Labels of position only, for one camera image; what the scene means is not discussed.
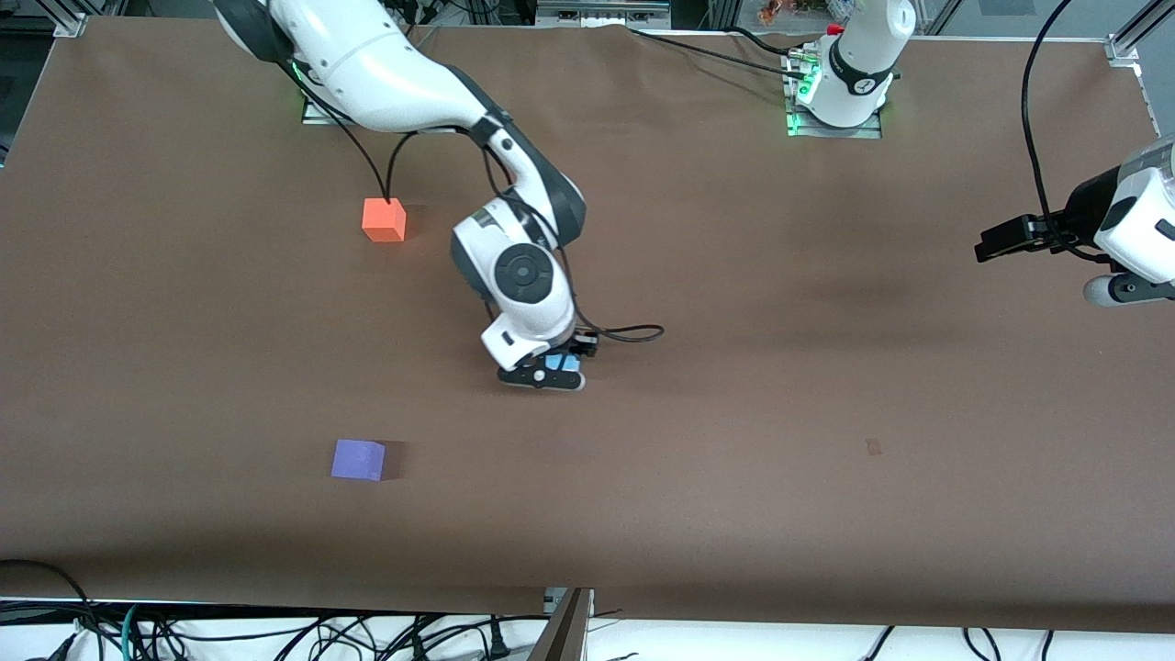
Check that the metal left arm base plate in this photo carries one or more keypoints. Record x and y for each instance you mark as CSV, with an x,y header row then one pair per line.
x,y
799,124

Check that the aluminium frame corner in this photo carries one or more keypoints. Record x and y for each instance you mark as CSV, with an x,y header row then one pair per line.
x,y
1124,46

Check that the brown table cover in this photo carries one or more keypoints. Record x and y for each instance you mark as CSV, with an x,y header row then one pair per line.
x,y
826,413

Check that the grey power strip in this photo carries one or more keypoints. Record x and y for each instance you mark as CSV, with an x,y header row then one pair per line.
x,y
601,11

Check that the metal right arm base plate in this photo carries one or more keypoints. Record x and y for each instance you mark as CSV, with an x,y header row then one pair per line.
x,y
317,115

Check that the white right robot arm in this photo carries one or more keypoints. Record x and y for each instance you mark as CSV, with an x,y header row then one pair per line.
x,y
386,73

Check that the blue block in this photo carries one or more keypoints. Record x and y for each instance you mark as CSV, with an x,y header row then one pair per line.
x,y
562,363

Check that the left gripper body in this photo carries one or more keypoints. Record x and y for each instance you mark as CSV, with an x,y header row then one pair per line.
x,y
1076,218

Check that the orange block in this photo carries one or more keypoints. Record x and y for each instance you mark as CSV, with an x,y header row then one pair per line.
x,y
384,220

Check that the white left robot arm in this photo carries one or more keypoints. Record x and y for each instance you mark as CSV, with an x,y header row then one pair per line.
x,y
863,55

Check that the aluminium profile bar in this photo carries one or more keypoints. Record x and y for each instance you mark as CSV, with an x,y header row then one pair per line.
x,y
565,638

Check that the purple block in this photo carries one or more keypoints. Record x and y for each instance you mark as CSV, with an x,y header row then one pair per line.
x,y
358,459

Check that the small orange object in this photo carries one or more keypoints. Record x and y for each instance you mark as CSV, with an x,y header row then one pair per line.
x,y
773,11

